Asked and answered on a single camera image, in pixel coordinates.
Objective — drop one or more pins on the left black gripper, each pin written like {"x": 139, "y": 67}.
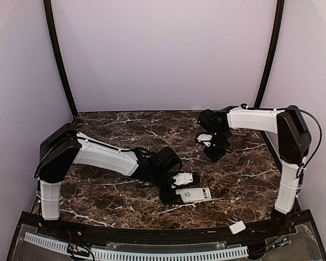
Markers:
{"x": 169, "y": 198}

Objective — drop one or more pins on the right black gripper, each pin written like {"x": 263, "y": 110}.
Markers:
{"x": 215, "y": 156}

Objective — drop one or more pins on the white remote control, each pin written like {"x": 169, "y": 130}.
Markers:
{"x": 192, "y": 195}

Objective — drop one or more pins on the white battery cover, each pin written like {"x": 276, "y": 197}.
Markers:
{"x": 237, "y": 227}

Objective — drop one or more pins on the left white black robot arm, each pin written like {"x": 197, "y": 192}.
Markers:
{"x": 67, "y": 146}

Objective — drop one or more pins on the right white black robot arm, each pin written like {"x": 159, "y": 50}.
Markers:
{"x": 294, "y": 140}

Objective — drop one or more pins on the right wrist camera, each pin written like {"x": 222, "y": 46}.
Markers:
{"x": 204, "y": 139}

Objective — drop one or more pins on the white slotted cable duct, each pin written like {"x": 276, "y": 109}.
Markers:
{"x": 118, "y": 251}

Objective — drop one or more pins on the small circuit board with wires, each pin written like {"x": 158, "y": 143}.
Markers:
{"x": 79, "y": 252}

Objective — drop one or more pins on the black front rail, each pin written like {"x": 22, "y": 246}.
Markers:
{"x": 255, "y": 232}

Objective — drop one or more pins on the right black frame post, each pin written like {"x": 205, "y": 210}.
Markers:
{"x": 271, "y": 52}

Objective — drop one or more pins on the black frame post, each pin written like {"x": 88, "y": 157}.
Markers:
{"x": 58, "y": 56}
{"x": 271, "y": 52}

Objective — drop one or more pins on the left black frame post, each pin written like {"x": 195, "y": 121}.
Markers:
{"x": 58, "y": 56}

